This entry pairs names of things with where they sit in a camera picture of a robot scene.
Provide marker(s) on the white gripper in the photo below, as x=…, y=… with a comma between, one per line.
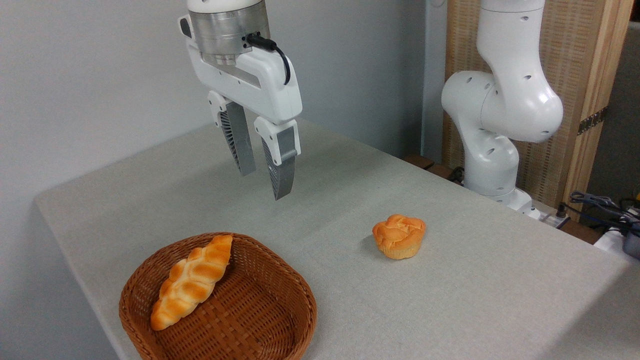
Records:
x=260, y=82

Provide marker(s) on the round knotted bread bun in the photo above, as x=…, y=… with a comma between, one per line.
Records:
x=399, y=236

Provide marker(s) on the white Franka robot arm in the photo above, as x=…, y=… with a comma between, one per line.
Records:
x=505, y=100

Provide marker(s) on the long braided bread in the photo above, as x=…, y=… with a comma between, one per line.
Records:
x=192, y=280

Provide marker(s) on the brown wicker basket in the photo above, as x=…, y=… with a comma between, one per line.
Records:
x=250, y=310

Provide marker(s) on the silver metal wrist flange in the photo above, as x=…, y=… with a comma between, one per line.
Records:
x=220, y=30

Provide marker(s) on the black metal screen hinge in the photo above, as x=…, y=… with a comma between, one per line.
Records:
x=592, y=120

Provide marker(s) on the wooden woven folding screen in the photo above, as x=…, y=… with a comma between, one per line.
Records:
x=580, y=55

